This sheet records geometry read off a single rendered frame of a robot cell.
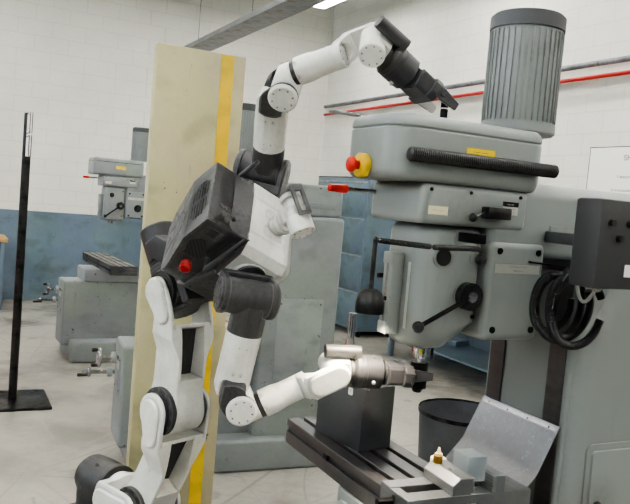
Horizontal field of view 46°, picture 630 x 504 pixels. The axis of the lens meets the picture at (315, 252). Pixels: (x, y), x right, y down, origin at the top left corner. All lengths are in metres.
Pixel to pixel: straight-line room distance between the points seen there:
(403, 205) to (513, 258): 0.33
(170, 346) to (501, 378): 0.98
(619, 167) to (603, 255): 5.34
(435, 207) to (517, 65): 0.47
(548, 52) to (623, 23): 5.37
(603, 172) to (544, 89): 5.22
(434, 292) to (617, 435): 0.71
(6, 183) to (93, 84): 1.77
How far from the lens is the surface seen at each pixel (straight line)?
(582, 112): 7.57
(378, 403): 2.22
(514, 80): 2.07
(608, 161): 7.26
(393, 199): 1.91
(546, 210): 2.08
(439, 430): 3.91
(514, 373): 2.29
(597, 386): 2.19
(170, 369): 2.22
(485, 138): 1.91
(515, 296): 2.02
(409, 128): 1.78
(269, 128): 2.01
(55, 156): 10.70
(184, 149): 3.47
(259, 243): 1.90
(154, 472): 2.34
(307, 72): 1.92
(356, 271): 9.32
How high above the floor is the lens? 1.66
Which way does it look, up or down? 4 degrees down
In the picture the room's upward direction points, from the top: 5 degrees clockwise
